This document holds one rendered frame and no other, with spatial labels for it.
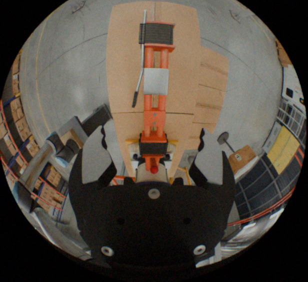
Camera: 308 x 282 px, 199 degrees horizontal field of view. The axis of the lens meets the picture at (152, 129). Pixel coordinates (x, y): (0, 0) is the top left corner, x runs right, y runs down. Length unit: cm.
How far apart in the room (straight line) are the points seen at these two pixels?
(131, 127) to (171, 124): 20
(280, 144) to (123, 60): 741
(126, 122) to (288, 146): 739
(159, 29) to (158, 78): 14
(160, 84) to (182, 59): 20
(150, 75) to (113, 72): 21
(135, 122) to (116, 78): 22
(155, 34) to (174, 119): 35
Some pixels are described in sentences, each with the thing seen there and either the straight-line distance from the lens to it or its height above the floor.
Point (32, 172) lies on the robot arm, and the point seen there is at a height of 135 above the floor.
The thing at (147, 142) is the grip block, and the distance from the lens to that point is 29.
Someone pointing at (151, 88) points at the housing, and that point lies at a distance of 23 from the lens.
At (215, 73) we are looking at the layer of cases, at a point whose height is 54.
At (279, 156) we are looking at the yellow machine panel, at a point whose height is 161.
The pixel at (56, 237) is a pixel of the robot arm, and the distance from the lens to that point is 44.
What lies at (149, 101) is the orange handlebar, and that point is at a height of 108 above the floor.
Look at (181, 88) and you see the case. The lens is 40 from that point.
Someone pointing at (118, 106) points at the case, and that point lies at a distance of 42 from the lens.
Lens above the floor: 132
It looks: 58 degrees down
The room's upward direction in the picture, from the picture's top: 178 degrees clockwise
